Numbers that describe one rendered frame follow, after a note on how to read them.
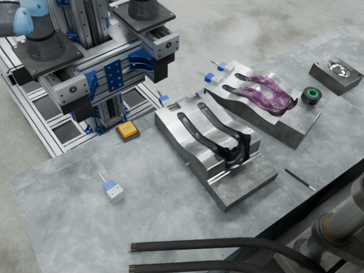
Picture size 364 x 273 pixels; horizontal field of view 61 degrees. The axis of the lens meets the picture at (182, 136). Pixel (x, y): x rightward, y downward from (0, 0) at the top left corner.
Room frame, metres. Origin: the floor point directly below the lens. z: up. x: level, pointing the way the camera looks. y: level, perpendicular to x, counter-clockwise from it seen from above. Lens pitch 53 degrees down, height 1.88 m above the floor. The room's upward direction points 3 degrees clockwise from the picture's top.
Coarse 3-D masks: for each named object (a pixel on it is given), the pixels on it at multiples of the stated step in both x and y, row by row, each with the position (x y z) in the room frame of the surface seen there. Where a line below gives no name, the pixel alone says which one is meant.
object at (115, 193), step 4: (100, 176) 0.57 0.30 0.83; (104, 180) 0.56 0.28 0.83; (112, 180) 0.55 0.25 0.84; (104, 184) 0.53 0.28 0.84; (108, 184) 0.54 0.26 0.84; (112, 184) 0.54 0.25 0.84; (104, 188) 0.52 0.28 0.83; (108, 188) 0.52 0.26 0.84; (112, 188) 0.51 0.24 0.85; (116, 188) 0.51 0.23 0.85; (120, 188) 0.51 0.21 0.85; (108, 192) 0.50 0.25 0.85; (112, 192) 0.50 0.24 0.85; (116, 192) 0.50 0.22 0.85; (120, 192) 0.50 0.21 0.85; (108, 196) 0.50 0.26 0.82; (112, 196) 0.48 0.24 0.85; (116, 196) 0.49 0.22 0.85; (120, 196) 0.50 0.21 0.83; (124, 196) 0.51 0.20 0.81; (112, 200) 0.48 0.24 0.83; (116, 200) 0.48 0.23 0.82
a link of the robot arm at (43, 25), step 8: (24, 0) 1.03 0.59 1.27; (32, 0) 1.04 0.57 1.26; (40, 0) 1.05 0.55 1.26; (32, 8) 1.00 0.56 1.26; (40, 8) 1.02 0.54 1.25; (32, 16) 0.99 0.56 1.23; (40, 16) 1.00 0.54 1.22; (48, 16) 1.04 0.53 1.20; (40, 24) 1.00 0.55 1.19; (48, 24) 1.02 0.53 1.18; (32, 32) 0.99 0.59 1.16; (40, 32) 0.99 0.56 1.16; (48, 32) 1.01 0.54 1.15
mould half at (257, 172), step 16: (208, 96) 0.97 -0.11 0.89; (160, 112) 0.86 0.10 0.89; (176, 112) 0.87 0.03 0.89; (192, 112) 0.88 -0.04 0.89; (224, 112) 0.89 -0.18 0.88; (160, 128) 0.83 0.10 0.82; (176, 128) 0.78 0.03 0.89; (208, 128) 0.80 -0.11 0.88; (240, 128) 0.78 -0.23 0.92; (176, 144) 0.73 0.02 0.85; (192, 144) 0.71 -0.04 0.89; (224, 144) 0.69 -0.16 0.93; (256, 144) 0.71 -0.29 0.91; (192, 160) 0.64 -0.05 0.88; (208, 160) 0.61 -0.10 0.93; (224, 160) 0.62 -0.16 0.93; (256, 160) 0.67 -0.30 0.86; (208, 176) 0.57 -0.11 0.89; (224, 176) 0.59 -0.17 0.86; (240, 176) 0.59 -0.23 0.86; (256, 176) 0.60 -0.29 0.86; (272, 176) 0.60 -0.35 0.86; (208, 192) 0.55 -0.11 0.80; (224, 192) 0.52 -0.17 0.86; (240, 192) 0.52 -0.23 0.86; (224, 208) 0.47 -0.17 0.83
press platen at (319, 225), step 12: (324, 216) 0.37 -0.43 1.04; (312, 228) 0.35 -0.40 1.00; (324, 228) 0.33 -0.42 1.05; (360, 228) 0.34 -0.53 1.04; (324, 240) 0.30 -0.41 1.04; (336, 240) 0.30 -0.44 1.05; (348, 240) 0.30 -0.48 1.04; (360, 240) 0.31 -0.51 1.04; (336, 252) 0.28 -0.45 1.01; (348, 252) 0.27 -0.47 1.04; (360, 252) 0.27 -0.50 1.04; (360, 264) 0.25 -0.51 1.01
